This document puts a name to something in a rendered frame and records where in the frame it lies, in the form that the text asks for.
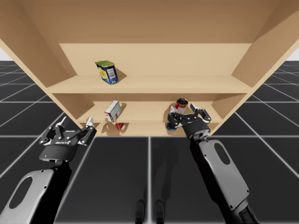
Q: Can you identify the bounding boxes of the blue flat can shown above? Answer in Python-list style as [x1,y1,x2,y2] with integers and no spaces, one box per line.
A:
[166,122,182,133]

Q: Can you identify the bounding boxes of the red and white carton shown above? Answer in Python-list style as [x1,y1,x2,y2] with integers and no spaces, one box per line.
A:
[104,100,122,123]

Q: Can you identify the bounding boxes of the green and blue rectangular can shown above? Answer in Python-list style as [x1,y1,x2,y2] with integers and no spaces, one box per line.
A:
[94,59,120,85]

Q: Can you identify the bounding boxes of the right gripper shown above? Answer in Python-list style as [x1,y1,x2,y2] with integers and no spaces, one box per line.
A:
[168,103,212,139]

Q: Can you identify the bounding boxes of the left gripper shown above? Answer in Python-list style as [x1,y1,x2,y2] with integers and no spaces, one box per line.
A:
[38,116,98,163]

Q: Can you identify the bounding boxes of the red and white can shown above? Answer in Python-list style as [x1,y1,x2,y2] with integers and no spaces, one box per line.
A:
[175,98,189,114]

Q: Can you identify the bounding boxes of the pale wooden shelf unit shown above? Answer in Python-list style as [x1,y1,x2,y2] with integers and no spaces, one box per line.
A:
[0,0,299,137]

